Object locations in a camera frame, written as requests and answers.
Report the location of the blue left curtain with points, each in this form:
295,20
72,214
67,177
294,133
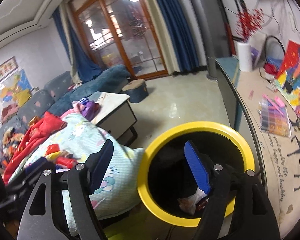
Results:
83,68

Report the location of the white cylinder vase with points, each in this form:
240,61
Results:
244,57

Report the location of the white plastic bag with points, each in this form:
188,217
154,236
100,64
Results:
189,204

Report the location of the round blue footstool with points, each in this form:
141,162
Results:
137,90

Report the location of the red blanket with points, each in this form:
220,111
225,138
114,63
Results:
35,136

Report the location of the yellow rimmed trash bin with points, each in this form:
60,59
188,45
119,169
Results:
179,169

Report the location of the world map wall poster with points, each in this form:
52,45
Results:
15,91

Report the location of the purple toys on table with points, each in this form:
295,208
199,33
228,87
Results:
87,108

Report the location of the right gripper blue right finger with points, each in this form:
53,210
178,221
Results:
197,167

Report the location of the grey heart pattern sofa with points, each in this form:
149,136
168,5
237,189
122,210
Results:
53,98

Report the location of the red snack tube wrapper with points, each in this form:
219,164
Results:
66,162

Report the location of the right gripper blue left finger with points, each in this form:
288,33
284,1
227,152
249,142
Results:
97,164

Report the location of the silver tower air conditioner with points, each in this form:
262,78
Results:
203,10

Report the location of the red berry branch decoration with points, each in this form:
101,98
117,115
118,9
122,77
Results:
249,22

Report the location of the colourful diamond painting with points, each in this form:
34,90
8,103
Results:
287,80

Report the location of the wooden glass sliding door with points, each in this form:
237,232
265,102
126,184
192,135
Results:
119,32

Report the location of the Hello Kitty blue blanket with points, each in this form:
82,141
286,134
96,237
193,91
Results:
112,181

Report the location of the framed calligraphy picture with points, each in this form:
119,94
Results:
7,68

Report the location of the blue window curtain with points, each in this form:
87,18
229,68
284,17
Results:
180,35

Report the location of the white top coffee table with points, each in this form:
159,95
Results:
115,116

